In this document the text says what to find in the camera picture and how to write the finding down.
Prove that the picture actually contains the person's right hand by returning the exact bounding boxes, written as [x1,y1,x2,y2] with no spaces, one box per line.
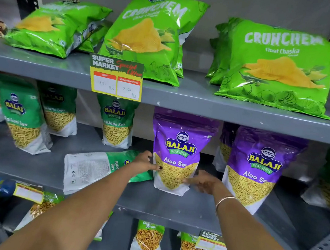
[181,168,224,197]

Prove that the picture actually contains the blue and yellow snack packet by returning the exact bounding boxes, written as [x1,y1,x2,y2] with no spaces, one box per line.
[0,177,17,200]

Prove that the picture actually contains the purple sev packet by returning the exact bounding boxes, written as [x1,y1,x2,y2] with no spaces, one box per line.
[212,121,240,174]
[146,106,221,200]
[219,125,309,220]

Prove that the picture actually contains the person's left hand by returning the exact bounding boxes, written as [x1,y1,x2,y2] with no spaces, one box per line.
[126,149,165,182]

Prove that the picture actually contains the large yellow price tag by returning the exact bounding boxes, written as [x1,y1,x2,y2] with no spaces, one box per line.
[86,53,146,102]

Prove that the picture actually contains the gold bangle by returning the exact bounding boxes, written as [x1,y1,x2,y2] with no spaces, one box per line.
[215,195,238,219]

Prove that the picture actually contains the grey metal shelf board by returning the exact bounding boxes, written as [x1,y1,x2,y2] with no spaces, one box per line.
[0,37,330,146]
[0,118,330,250]
[0,197,241,250]

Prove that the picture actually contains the person's left forearm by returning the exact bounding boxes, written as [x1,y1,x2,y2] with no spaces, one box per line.
[0,151,141,250]

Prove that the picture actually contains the person's right forearm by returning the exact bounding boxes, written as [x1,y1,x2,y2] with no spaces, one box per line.
[211,187,317,250]

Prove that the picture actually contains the small yellow price tag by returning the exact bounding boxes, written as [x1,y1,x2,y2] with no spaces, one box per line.
[12,181,46,205]
[194,230,231,250]

